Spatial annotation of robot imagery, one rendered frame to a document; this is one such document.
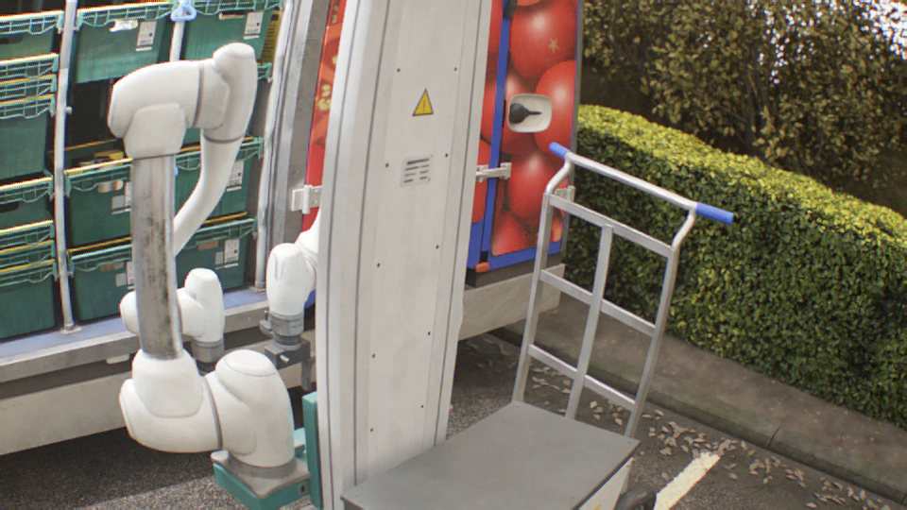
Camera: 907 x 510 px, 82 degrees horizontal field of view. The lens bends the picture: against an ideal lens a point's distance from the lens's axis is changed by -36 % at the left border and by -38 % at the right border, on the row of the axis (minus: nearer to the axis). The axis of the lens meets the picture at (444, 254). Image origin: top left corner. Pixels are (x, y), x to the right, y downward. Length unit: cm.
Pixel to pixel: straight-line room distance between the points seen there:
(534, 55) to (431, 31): 191
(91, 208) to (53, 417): 74
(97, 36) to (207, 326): 106
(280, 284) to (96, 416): 98
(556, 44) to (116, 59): 201
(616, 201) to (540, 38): 135
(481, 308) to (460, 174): 190
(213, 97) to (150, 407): 58
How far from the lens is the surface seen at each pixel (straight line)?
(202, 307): 162
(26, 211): 222
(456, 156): 140
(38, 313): 235
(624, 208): 419
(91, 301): 239
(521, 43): 311
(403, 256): 136
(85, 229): 231
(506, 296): 339
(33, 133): 218
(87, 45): 220
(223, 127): 133
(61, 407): 233
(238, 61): 128
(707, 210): 204
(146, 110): 126
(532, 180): 329
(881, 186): 578
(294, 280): 179
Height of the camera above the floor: 163
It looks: 18 degrees down
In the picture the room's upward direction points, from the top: 6 degrees clockwise
